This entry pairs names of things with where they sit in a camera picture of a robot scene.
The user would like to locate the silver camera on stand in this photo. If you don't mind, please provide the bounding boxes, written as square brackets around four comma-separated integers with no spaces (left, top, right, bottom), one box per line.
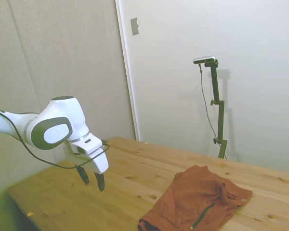
[193,56,217,64]

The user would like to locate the grey wall switch plate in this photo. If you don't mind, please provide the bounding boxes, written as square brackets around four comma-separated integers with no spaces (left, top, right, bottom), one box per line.
[131,17,140,36]

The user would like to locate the white door trim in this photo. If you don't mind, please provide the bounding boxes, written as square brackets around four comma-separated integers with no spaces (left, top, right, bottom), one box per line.
[115,0,142,141]

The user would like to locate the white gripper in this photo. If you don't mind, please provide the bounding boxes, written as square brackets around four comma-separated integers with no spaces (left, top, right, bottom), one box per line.
[64,141,109,193]

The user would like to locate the rust orange shorts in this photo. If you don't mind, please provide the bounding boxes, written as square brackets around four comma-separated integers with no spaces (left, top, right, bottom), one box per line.
[137,165,253,231]

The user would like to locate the black camera stand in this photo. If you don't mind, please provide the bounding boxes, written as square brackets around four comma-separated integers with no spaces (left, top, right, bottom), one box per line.
[198,64,228,160]

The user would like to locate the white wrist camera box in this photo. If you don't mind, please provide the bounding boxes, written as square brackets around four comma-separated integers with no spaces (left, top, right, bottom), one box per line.
[71,133,104,156]

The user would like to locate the dark green camera stand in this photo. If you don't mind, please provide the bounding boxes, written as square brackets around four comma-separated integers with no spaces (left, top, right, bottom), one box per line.
[204,60,228,159]

